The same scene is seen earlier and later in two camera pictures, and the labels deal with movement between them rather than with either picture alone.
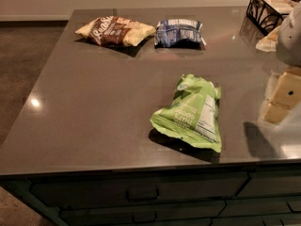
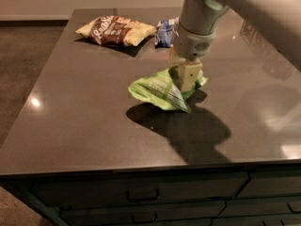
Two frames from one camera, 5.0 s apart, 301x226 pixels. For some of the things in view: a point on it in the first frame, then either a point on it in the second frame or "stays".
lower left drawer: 179,214 stays
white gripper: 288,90 to 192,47
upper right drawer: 272,183 stays
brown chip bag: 116,31 stays
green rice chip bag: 193,113 to 163,89
